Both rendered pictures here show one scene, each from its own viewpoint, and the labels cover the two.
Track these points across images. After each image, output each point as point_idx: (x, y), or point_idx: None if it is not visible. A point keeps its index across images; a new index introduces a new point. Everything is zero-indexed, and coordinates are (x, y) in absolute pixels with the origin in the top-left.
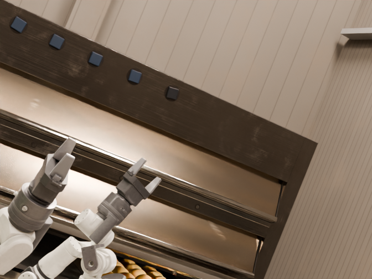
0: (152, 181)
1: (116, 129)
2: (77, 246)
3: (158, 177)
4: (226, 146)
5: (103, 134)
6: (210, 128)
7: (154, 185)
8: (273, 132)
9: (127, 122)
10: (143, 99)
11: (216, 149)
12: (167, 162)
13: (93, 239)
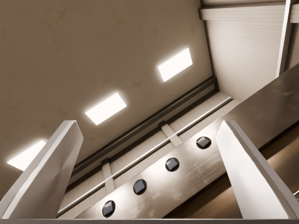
0: (226, 165)
1: (210, 213)
2: None
3: (219, 132)
4: (285, 116)
5: None
6: (256, 124)
7: (244, 157)
8: (284, 80)
9: (209, 196)
10: (195, 167)
11: (285, 125)
12: (282, 180)
13: None
